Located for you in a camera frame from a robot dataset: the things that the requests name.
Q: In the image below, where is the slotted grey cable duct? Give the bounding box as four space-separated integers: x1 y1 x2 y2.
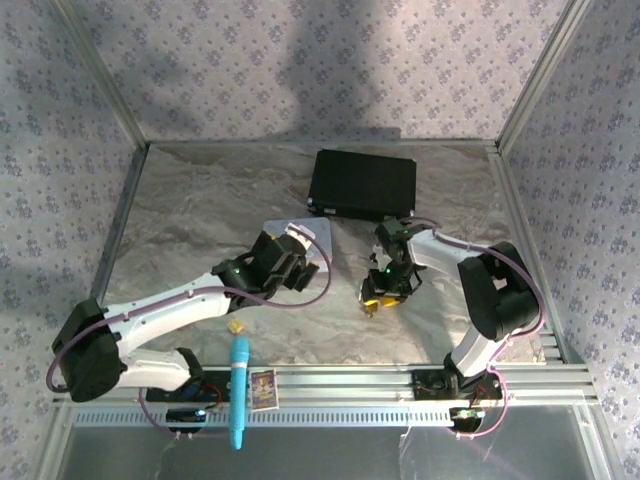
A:
73 404 590 429

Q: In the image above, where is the small picture card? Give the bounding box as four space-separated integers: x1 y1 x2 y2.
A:
249 369 280 413

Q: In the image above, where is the aluminium side rail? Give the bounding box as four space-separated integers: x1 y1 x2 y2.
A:
489 147 569 364
88 143 151 307

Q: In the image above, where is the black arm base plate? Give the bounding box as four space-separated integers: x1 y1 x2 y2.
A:
411 368 504 402
143 368 227 407

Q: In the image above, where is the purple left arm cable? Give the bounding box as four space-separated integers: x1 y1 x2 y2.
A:
47 233 334 442

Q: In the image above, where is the aluminium mounting rail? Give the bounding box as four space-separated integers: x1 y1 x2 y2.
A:
199 364 597 404

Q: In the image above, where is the thin aluminium back rail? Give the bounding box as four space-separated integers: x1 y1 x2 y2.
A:
147 140 499 150

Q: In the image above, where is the blue marker pen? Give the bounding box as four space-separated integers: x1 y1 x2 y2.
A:
228 336 252 452

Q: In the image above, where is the small black controller board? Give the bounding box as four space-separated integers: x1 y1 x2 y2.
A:
448 406 487 424
165 408 208 426

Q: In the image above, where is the black rectangular case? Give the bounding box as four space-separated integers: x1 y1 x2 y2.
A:
306 148 418 225

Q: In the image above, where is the grey metal sheet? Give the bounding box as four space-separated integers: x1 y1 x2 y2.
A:
57 424 609 480

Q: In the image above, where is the aluminium frame post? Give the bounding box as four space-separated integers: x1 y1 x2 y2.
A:
494 0 595 151
51 0 152 150

